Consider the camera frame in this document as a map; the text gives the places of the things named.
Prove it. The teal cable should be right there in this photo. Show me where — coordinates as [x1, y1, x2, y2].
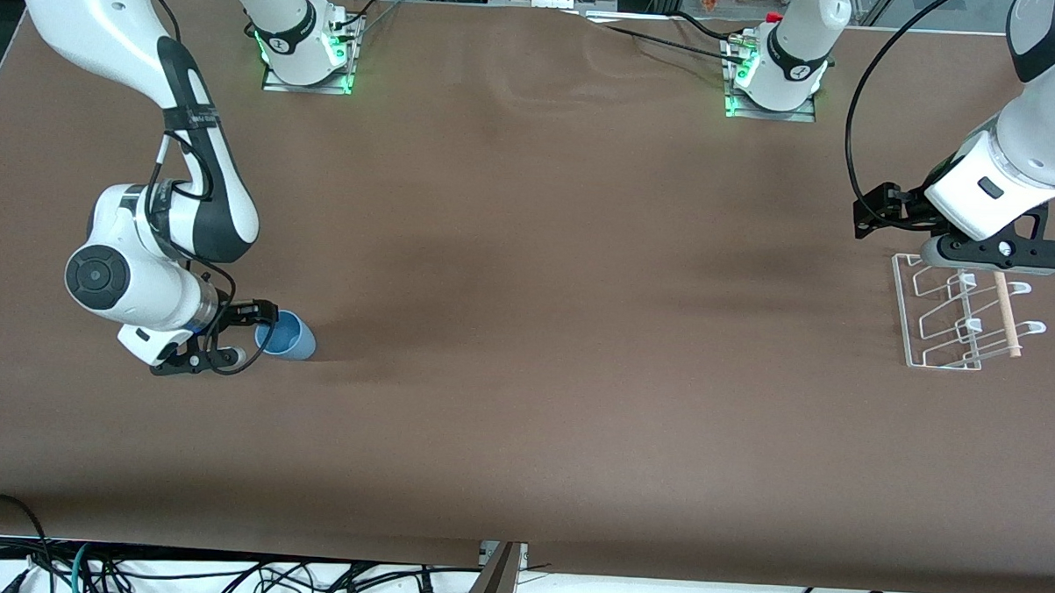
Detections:
[68, 541, 100, 593]

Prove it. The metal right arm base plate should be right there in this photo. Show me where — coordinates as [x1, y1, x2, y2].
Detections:
[260, 6, 365, 96]

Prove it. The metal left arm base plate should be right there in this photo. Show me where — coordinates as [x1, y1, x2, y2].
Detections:
[723, 36, 820, 123]

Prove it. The white wire cup rack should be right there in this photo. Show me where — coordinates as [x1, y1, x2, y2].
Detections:
[887, 252, 1049, 375]

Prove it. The black base power cable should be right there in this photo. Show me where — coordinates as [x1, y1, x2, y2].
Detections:
[580, 9, 753, 68]

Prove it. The wooden rack dowel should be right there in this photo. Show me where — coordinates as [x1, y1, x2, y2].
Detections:
[990, 271, 1026, 360]

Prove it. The blue plastic cup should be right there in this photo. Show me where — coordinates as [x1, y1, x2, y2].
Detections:
[254, 309, 318, 362]

